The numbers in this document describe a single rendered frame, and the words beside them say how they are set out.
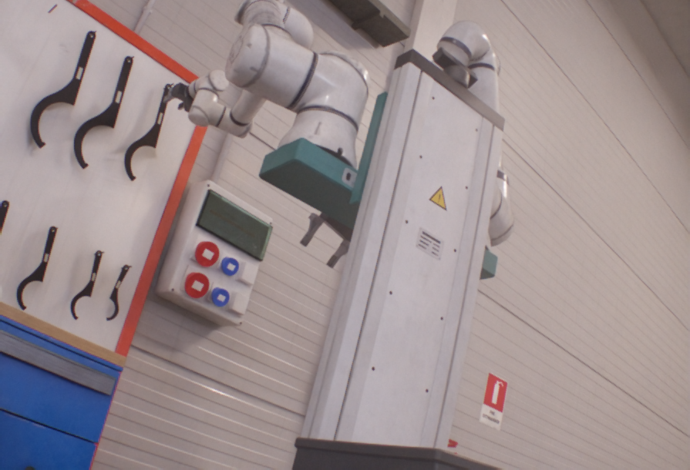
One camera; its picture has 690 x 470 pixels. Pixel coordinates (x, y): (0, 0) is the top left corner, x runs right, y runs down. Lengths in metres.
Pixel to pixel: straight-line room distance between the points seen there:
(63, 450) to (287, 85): 0.94
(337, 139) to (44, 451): 0.92
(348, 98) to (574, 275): 4.33
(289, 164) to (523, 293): 3.69
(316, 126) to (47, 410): 0.85
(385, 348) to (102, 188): 1.72
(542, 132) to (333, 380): 4.49
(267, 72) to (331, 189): 0.30
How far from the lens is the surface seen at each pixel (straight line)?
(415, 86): 1.68
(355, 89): 1.69
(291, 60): 1.65
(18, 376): 1.51
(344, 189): 1.58
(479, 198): 1.73
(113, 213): 2.92
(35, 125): 2.80
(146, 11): 3.26
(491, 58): 2.43
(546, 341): 5.36
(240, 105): 2.61
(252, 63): 1.63
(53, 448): 1.55
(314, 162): 1.55
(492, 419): 4.74
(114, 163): 2.96
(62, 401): 1.55
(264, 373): 3.34
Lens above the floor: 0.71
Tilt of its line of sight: 24 degrees up
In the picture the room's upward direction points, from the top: 15 degrees clockwise
